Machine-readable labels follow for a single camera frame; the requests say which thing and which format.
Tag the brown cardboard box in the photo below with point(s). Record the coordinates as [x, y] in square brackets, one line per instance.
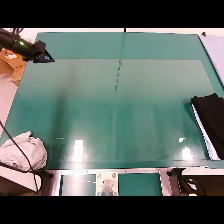
[10, 65]

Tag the black garment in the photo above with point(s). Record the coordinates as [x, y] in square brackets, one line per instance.
[211, 116]

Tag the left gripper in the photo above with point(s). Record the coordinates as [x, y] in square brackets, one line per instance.
[37, 49]

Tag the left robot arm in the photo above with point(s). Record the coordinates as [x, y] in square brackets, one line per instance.
[10, 40]

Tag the silver frame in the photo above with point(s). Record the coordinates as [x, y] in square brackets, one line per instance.
[107, 185]

